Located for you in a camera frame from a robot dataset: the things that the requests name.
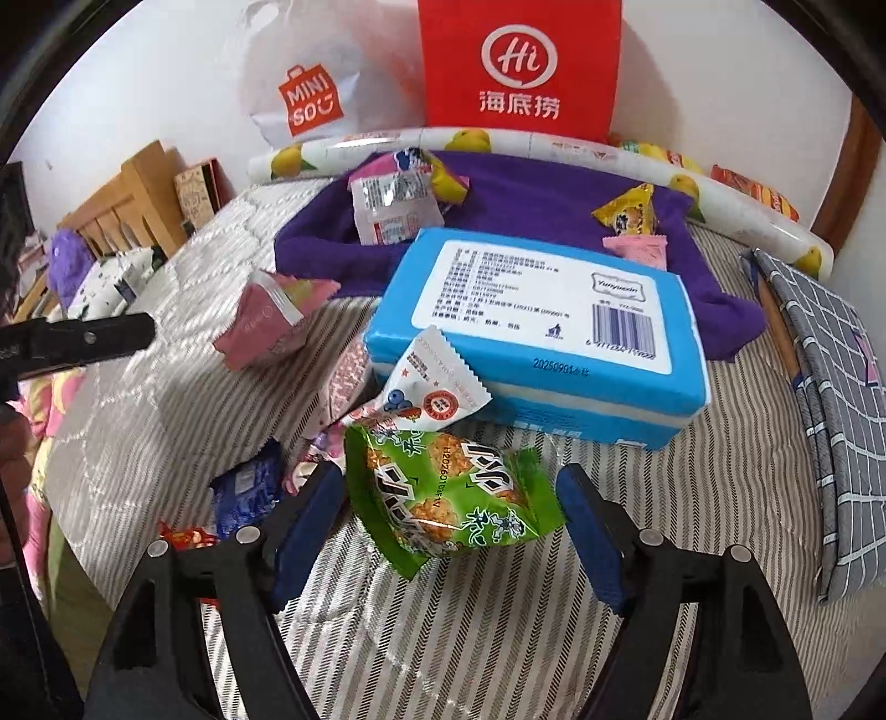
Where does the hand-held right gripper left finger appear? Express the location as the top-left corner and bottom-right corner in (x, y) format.
(83, 460), (347, 720)

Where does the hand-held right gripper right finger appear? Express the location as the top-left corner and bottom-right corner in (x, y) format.
(555, 462), (815, 720)

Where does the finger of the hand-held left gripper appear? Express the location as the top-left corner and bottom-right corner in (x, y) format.
(0, 311), (157, 383)

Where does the blue snack packet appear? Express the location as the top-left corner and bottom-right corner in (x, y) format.
(210, 442), (285, 542)

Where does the red snack packet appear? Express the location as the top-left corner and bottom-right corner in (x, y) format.
(157, 519), (226, 556)

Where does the green snack packet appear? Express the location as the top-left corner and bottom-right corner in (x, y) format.
(344, 421), (566, 583)

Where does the dusky pink snack packet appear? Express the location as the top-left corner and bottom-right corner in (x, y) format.
(212, 269), (342, 373)

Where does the white blueberry print snack packet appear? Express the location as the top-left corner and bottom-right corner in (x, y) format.
(338, 323), (494, 426)

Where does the small pale pink snack packet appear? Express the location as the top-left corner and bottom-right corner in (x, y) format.
(601, 233), (669, 271)

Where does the clear white snack packet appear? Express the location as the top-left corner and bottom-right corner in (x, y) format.
(347, 171), (441, 248)

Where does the purple cloth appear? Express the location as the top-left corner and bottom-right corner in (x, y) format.
(274, 148), (766, 365)

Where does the pink yellow snack packet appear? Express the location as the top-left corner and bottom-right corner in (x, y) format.
(358, 144), (473, 207)

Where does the person's left hand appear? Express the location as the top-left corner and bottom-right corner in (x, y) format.
(0, 408), (34, 570)

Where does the pink printed blanket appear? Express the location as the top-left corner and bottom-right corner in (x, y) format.
(12, 366), (87, 440)

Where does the white pillow with black print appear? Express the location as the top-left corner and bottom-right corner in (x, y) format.
(71, 245), (168, 321)

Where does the striped quilted table cover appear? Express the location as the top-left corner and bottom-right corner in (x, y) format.
(43, 186), (886, 720)

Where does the wooden headboard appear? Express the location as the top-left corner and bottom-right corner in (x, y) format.
(14, 140), (192, 321)

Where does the patterned box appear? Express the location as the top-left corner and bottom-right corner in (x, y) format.
(172, 158), (237, 230)

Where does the blue tissue pack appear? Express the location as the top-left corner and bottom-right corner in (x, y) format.
(363, 227), (714, 452)

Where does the grey checked folded cloth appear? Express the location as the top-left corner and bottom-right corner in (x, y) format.
(738, 247), (886, 605)

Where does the brown wooden board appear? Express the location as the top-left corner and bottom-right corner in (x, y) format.
(753, 275), (808, 390)

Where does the white plastic shopping bag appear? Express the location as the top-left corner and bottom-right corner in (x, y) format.
(239, 0), (427, 151)

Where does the orange snack bag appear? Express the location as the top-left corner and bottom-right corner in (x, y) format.
(709, 163), (801, 224)

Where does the yellow green snack bag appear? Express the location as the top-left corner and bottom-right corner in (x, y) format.
(609, 138), (704, 176)

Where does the fruit print paper roll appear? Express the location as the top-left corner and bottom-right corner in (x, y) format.
(248, 126), (833, 279)

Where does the red paper bag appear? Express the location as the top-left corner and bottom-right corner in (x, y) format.
(416, 0), (625, 141)

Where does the brown wooden door frame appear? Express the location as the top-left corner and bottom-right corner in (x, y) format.
(808, 95), (884, 259)

